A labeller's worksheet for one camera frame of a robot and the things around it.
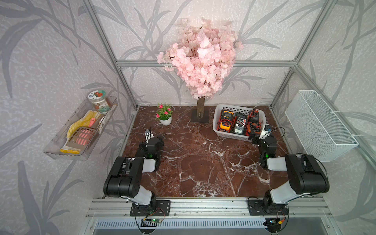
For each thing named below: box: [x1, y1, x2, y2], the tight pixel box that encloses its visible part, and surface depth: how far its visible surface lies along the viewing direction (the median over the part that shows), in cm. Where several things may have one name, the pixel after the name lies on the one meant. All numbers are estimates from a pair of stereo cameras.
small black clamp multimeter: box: [248, 106, 259, 124], surface depth 98 cm
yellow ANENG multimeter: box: [216, 109, 235, 133], surface depth 98 cm
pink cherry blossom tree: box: [157, 18, 244, 119], surface depth 72 cm
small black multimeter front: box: [234, 112, 248, 136], surface depth 96 cm
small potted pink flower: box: [155, 102, 173, 126], surface depth 101 cm
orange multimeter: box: [245, 121, 261, 137], surface depth 96 cm
